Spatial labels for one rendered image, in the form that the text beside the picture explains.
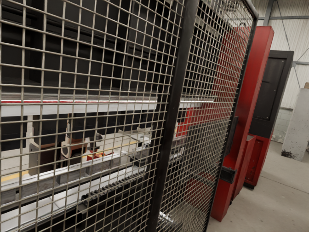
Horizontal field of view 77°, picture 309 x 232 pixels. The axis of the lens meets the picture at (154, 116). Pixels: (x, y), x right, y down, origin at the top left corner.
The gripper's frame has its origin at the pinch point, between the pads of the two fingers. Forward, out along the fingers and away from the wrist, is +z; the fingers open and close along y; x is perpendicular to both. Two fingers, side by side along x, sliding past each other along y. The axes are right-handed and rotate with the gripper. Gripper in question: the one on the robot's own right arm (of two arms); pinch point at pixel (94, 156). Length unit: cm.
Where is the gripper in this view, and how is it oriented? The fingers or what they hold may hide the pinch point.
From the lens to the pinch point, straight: 195.6
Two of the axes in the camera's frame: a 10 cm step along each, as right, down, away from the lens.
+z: 0.7, 9.9, 0.9
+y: 9.1, -0.2, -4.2
